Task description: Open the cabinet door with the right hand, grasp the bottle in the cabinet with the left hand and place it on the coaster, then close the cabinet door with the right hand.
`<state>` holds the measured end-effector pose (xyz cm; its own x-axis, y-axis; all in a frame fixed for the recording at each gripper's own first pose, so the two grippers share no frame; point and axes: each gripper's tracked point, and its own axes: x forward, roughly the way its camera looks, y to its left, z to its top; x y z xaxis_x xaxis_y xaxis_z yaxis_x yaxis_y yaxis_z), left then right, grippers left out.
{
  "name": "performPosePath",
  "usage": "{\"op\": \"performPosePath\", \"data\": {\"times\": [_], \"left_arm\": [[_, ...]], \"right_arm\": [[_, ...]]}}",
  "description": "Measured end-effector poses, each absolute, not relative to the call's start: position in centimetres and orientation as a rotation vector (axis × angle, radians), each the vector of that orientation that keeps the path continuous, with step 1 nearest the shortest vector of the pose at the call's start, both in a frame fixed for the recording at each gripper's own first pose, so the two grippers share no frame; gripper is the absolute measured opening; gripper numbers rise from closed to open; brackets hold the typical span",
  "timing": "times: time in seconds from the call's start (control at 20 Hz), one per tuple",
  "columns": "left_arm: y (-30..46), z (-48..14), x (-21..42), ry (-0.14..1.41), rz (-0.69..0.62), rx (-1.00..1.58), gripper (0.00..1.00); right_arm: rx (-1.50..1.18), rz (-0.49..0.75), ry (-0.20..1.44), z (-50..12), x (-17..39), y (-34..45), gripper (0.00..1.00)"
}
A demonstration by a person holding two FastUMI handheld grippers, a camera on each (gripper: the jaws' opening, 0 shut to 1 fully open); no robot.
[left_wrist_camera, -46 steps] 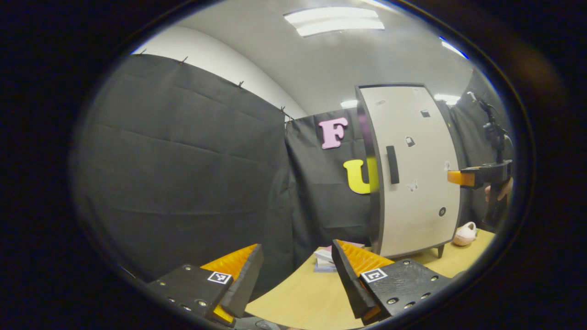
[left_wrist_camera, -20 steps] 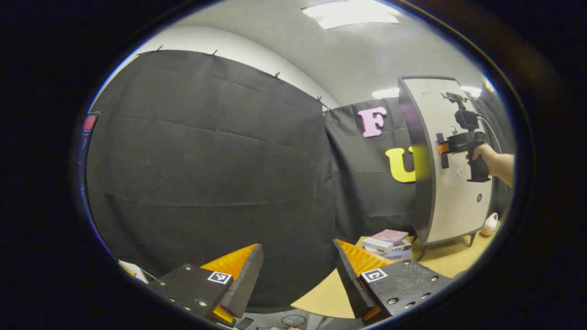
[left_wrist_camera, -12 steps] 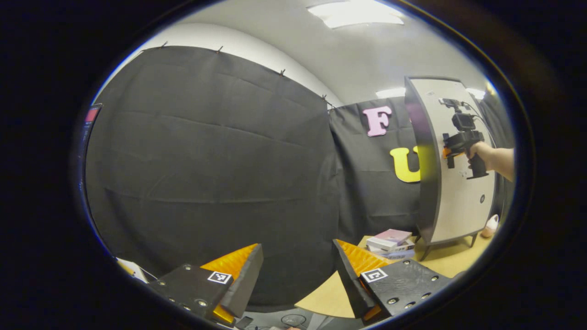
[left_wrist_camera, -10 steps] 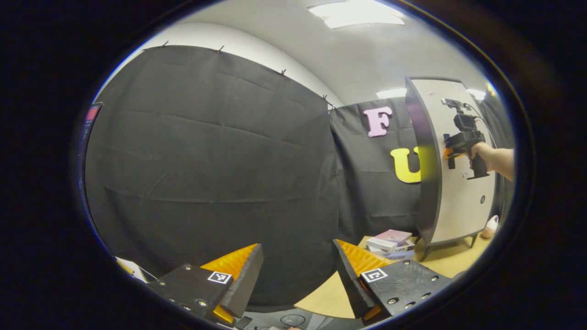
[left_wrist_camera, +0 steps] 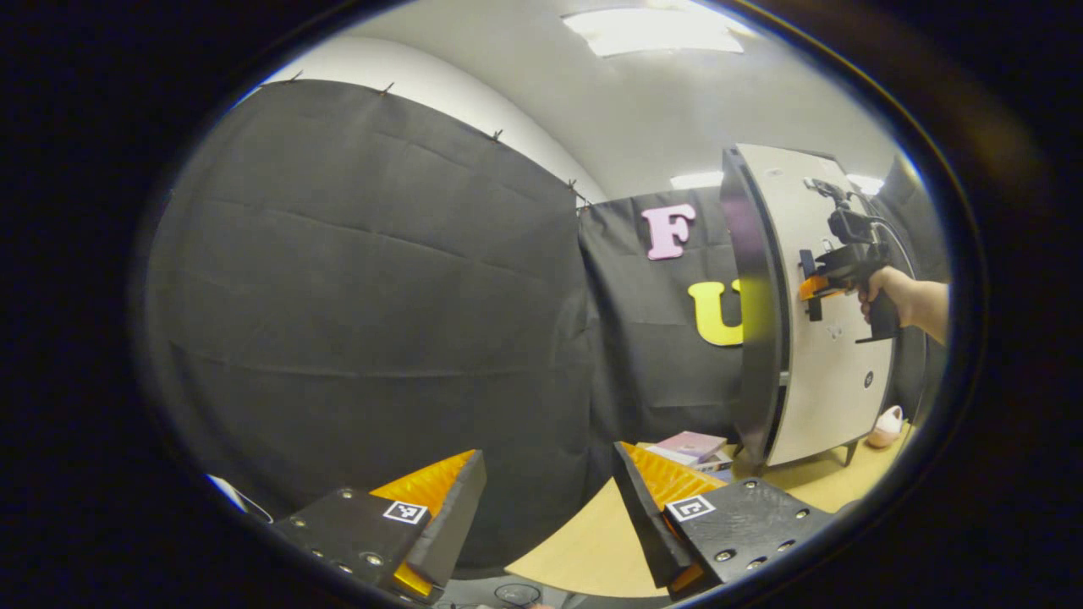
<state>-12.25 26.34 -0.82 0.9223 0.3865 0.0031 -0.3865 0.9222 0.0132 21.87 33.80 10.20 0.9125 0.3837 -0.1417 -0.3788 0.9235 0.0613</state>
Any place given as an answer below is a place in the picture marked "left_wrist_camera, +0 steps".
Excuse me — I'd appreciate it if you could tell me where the beige cabinet door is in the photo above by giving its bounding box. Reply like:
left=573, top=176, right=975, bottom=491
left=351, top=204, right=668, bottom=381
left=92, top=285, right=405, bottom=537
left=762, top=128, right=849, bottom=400
left=736, top=142, right=902, bottom=466

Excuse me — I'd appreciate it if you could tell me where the small pink object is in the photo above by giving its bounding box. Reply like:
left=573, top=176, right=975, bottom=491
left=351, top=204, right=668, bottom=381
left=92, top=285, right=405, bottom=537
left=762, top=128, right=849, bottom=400
left=867, top=405, right=904, bottom=449

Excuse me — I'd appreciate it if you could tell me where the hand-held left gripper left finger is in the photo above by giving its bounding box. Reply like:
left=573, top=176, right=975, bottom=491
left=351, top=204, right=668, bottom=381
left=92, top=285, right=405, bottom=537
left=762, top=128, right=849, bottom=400
left=271, top=449, right=488, bottom=603

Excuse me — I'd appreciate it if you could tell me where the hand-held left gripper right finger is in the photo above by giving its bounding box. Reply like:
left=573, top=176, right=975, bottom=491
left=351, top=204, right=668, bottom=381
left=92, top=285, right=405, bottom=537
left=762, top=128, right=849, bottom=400
left=613, top=441, right=834, bottom=601

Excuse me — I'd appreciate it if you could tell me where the black backdrop cloth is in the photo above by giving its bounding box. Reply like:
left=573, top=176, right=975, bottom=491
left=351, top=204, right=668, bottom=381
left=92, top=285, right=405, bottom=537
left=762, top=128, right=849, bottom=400
left=144, top=79, right=948, bottom=576

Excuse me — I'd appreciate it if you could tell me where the large ceiling light panel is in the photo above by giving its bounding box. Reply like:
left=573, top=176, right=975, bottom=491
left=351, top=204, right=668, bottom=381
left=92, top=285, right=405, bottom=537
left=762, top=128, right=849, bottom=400
left=563, top=7, right=745, bottom=58

